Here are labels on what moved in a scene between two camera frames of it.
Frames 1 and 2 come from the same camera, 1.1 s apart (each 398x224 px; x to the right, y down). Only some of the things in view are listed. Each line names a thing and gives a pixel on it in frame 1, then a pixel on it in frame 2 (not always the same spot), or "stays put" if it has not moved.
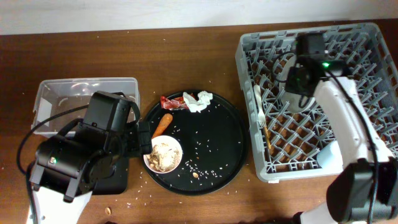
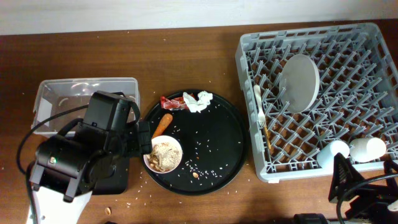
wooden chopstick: x=268 y=138 stays put
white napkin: x=204 y=98 stays put
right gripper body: x=292 y=83 → x=373 y=209
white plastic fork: x=260 y=112 stays put
